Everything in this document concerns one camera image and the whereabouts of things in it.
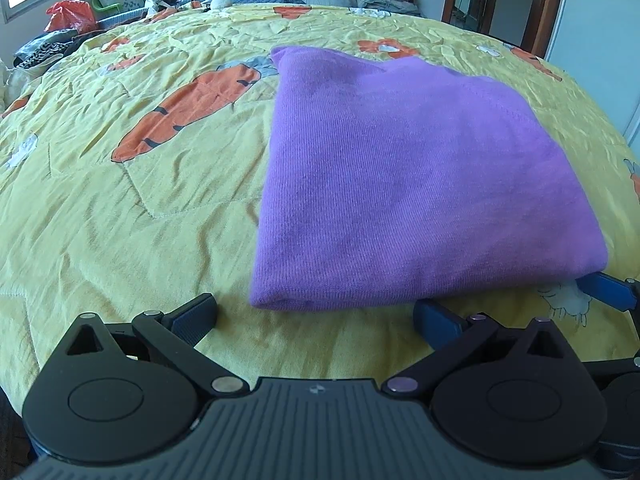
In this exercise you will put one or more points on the wooden door frame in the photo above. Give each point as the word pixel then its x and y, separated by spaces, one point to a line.
pixel 542 5

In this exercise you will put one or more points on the green plastic chair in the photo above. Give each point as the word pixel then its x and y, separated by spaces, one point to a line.
pixel 107 7

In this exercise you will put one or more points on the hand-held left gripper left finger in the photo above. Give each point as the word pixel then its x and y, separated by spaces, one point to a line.
pixel 192 317

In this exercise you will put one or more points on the orange plastic bag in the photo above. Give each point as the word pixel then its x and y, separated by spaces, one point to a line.
pixel 70 17

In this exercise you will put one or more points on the yellow carrot print quilt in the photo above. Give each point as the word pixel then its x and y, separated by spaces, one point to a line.
pixel 150 235

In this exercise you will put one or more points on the purple sweater with red trim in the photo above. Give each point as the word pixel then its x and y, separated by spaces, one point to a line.
pixel 400 185

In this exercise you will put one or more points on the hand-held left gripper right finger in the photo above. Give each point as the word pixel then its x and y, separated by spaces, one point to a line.
pixel 437 320

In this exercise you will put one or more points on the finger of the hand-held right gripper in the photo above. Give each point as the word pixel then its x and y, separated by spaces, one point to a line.
pixel 607 290

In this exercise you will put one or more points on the zebra striped cloth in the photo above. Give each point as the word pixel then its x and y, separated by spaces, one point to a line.
pixel 42 50

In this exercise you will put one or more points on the white plush ball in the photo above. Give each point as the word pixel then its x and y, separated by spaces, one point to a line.
pixel 220 2

